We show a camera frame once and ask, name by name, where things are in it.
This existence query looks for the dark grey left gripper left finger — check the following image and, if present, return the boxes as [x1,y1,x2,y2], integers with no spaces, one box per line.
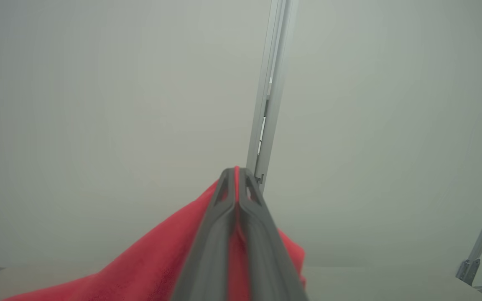
[170,168,238,301]

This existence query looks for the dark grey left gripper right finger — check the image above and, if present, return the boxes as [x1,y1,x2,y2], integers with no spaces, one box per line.
[237,168,308,301]

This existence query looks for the red shorts with white waistband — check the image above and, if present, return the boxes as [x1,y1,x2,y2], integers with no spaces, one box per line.
[3,166,306,301]

